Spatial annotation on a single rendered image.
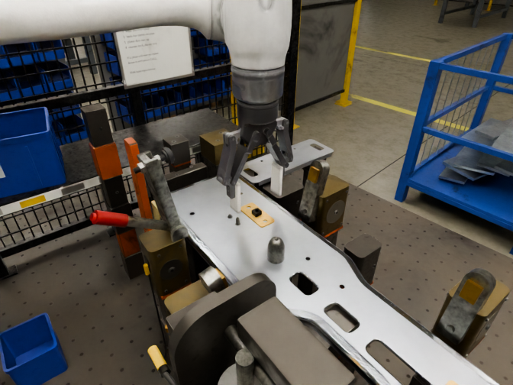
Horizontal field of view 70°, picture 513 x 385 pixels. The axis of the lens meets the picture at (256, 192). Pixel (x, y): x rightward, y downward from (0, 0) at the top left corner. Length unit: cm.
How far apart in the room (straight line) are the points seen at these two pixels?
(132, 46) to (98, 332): 75
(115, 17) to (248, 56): 22
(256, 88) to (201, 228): 31
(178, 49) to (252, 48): 61
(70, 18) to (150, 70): 55
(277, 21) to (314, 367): 46
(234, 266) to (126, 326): 42
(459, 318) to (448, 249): 66
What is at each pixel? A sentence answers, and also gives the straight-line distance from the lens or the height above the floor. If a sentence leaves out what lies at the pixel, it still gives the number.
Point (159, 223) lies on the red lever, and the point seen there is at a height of 109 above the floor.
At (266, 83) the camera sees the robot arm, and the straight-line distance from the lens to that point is 61.
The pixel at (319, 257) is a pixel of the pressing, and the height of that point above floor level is 100.
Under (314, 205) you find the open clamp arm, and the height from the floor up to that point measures 103.
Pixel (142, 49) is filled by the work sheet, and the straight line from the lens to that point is 114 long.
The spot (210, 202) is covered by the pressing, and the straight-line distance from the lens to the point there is 84.
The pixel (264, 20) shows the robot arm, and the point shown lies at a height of 140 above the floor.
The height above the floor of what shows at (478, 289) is 109.
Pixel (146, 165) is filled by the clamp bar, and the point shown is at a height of 121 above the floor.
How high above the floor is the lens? 149
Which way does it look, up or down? 34 degrees down
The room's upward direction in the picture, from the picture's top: straight up
